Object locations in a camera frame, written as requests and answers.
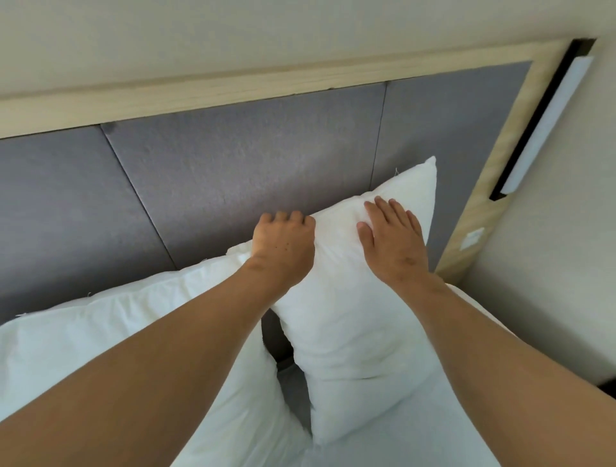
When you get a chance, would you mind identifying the person's left hand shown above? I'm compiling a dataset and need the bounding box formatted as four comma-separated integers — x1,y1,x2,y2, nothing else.
251,211,317,289

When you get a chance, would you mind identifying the person's right hand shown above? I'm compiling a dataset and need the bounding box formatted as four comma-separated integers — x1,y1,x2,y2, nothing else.
356,196,430,288

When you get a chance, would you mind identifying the small white pillow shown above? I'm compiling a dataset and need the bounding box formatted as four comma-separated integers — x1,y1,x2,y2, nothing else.
226,156,450,446

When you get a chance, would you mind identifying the person's right forearm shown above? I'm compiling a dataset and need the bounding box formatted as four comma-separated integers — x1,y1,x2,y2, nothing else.
392,272,616,467

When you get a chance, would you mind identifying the grey padded headboard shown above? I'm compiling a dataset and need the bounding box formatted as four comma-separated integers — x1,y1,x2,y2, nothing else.
0,61,532,325

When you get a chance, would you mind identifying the white bed sheet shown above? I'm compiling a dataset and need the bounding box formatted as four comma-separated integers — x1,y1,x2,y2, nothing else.
277,284,518,467

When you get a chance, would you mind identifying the large white pillow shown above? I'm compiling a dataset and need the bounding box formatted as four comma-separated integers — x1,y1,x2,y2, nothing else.
0,253,313,467

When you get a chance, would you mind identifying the white wall switch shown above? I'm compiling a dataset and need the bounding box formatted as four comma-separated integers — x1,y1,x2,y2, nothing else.
459,227,486,252

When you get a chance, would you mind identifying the light wooden headboard frame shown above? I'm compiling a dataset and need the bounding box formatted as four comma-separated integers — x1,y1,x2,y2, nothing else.
0,39,573,285

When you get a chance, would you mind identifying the white wall light bar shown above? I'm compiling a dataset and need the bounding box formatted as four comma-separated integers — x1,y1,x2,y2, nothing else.
489,39,596,202

